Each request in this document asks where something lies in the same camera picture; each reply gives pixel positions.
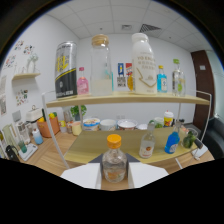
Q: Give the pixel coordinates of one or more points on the brown door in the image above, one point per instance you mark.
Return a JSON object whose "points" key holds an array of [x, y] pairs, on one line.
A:
{"points": [[201, 86]]}

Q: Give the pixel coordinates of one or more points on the white bowl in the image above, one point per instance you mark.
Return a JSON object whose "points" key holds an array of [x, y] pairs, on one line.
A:
{"points": [[107, 125]]}

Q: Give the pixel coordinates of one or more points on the green limes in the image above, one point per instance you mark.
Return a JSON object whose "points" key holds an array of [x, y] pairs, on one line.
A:
{"points": [[189, 139]]}

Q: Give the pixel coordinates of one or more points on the black chair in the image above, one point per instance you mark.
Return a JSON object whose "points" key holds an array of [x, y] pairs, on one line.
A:
{"points": [[215, 140]]}

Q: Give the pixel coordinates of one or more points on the small teal bottle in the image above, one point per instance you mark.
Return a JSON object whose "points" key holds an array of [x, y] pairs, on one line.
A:
{"points": [[111, 81]]}

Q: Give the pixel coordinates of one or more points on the white notebook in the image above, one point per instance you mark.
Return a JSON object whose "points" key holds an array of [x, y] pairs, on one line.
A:
{"points": [[201, 151]]}

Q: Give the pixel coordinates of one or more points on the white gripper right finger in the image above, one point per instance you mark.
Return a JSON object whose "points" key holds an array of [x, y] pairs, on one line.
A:
{"points": [[146, 172]]}

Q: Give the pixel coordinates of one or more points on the black bag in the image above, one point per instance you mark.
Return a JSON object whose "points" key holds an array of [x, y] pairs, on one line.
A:
{"points": [[12, 154]]}

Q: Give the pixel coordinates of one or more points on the ceiling air vent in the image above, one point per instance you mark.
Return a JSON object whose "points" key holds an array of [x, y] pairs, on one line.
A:
{"points": [[150, 28]]}

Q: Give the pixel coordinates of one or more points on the white figurine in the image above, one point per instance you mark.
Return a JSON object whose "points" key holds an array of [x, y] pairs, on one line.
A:
{"points": [[32, 64]]}

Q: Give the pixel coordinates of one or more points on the colourful wall sticker sheet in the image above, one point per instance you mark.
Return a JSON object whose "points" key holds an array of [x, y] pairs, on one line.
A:
{"points": [[22, 97]]}

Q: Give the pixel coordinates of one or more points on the white two-tier wooden shelf rack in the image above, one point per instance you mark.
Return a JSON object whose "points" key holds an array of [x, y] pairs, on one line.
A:
{"points": [[133, 99]]}

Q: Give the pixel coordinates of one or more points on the blue bottle silver cap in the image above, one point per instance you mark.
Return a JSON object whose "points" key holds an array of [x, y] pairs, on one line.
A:
{"points": [[172, 143]]}

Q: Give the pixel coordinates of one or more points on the clear bottle green cap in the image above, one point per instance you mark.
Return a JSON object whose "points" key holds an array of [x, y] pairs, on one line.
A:
{"points": [[178, 83]]}

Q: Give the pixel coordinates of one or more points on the orange pot with utensils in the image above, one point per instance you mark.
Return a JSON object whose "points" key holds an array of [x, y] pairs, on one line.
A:
{"points": [[48, 128]]}

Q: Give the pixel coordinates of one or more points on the green potted plant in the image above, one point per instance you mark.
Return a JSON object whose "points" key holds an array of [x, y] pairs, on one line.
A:
{"points": [[78, 110]]}

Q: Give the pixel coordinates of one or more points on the blue ice cream cup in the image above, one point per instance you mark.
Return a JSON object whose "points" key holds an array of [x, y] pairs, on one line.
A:
{"points": [[91, 124]]}

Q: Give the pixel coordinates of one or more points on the white tray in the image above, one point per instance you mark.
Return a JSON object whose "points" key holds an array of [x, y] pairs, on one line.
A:
{"points": [[28, 152]]}

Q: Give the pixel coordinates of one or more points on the large white milk bottle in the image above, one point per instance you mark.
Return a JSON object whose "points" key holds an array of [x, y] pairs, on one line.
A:
{"points": [[144, 70]]}

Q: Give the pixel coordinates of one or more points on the wooden wall shelf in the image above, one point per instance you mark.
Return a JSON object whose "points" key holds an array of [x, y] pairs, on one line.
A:
{"points": [[26, 76]]}

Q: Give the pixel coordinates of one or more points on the yellow mug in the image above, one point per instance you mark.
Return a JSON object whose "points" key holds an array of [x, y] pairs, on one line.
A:
{"points": [[76, 128]]}

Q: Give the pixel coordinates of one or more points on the red capped cup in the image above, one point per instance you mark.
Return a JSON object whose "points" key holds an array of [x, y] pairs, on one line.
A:
{"points": [[168, 119]]}

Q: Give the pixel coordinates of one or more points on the clear bottle orange cap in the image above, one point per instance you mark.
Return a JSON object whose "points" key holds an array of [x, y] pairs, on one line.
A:
{"points": [[114, 165]]}

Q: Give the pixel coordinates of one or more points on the small pink bottle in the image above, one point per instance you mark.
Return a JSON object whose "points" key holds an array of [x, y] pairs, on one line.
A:
{"points": [[83, 85]]}

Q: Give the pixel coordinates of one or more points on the large black silver can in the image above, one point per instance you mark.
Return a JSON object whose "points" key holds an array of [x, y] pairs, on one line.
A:
{"points": [[66, 73]]}

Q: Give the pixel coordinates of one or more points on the large glass jar wooden lid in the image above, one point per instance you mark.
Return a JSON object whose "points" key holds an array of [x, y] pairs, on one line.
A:
{"points": [[101, 66]]}

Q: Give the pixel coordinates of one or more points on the clear bottle red label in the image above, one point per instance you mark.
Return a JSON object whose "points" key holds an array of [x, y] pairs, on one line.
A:
{"points": [[147, 148]]}

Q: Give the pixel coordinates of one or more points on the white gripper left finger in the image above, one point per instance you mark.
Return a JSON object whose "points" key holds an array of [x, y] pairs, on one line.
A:
{"points": [[83, 173]]}

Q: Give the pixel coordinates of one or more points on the light blue bottle yellow cap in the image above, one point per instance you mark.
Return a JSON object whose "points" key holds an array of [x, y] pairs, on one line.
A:
{"points": [[162, 83]]}

